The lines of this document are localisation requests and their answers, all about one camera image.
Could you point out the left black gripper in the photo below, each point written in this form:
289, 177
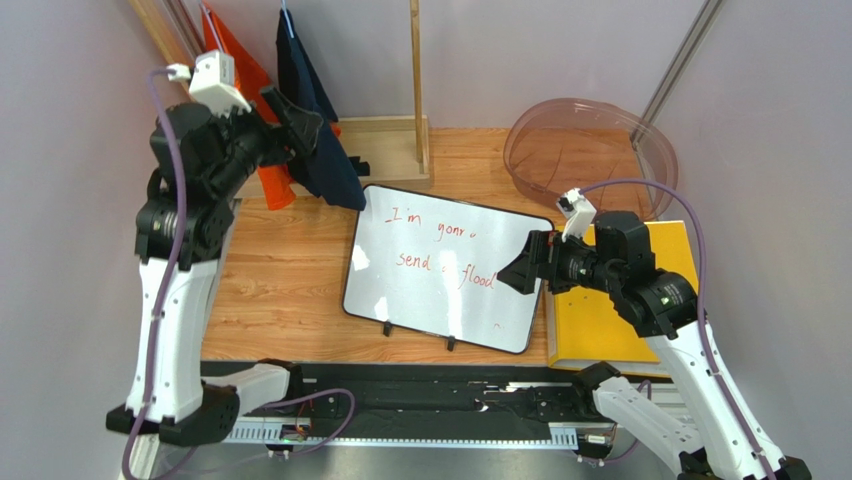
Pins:
300, 124

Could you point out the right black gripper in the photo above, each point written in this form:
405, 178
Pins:
541, 260

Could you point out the navy blue t shirt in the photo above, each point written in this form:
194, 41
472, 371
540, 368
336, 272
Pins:
327, 171

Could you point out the orange t shirt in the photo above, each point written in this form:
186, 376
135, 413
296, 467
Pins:
250, 79

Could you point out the light blue wire hanger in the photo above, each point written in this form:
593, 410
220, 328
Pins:
287, 19

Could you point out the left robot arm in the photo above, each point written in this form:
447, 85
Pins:
204, 157

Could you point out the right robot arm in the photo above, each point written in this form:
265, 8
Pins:
725, 441

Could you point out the wooden clothes rack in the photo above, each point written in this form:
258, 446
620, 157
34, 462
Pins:
396, 147

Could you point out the white dry erase board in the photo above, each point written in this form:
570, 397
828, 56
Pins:
430, 264

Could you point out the transparent plastic basin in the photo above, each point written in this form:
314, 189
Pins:
563, 143

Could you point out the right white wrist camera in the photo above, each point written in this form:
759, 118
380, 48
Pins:
579, 213

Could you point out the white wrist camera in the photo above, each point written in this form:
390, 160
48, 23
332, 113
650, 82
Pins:
579, 213
211, 83

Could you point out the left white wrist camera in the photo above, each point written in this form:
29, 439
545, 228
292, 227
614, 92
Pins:
211, 83

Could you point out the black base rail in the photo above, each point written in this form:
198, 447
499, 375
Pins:
439, 406

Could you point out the aluminium frame post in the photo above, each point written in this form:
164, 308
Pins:
691, 43

